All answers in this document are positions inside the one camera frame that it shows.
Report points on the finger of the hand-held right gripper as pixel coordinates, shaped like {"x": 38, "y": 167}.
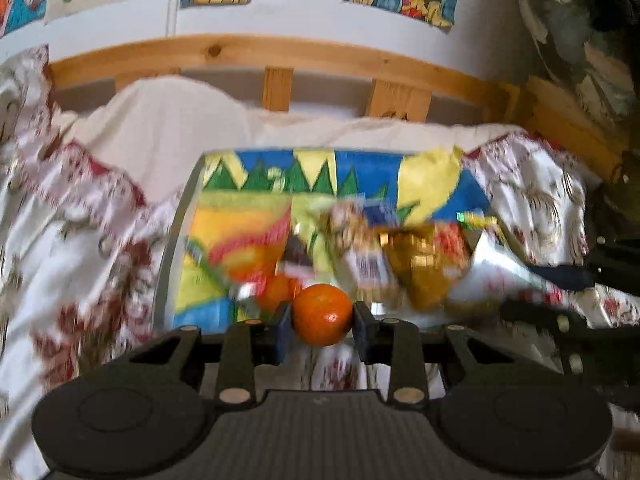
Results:
{"x": 565, "y": 277}
{"x": 535, "y": 315}

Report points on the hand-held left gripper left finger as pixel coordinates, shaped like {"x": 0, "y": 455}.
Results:
{"x": 284, "y": 332}

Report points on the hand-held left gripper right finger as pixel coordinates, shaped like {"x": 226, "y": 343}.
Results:
{"x": 362, "y": 332}

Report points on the tangerine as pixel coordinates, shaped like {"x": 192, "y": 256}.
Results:
{"x": 275, "y": 292}
{"x": 322, "y": 315}

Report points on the gold foil snack packet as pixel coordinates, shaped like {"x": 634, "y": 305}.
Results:
{"x": 425, "y": 265}

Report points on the orange clear noodle snack packet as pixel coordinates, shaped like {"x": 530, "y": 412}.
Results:
{"x": 245, "y": 240}

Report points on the grey shallow box with drawing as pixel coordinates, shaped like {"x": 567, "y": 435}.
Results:
{"x": 360, "y": 175}

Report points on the floral satin blanket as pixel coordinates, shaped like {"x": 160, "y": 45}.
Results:
{"x": 75, "y": 240}

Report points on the grey patterned hanging cloth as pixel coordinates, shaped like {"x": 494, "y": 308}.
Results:
{"x": 580, "y": 30}

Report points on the wooden bed headboard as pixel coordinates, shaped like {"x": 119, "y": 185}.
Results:
{"x": 200, "y": 52}

